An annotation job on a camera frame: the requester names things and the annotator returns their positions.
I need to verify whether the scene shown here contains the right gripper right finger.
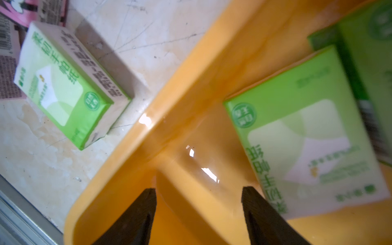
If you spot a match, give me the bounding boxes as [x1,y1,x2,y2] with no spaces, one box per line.
[241,186,309,245]

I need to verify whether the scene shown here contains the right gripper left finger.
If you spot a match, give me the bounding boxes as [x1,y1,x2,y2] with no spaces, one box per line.
[94,188,157,245]

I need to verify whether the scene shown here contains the green tissue pack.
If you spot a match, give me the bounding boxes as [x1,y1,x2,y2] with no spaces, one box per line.
[308,1,392,166]
[224,46,391,219]
[14,21,131,150]

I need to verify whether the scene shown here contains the yellow plastic storage box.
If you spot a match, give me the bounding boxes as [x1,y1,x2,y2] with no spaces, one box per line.
[63,0,392,245]

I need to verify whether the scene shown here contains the pink tissue pack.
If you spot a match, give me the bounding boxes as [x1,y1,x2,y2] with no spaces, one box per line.
[1,0,67,29]
[1,15,26,100]

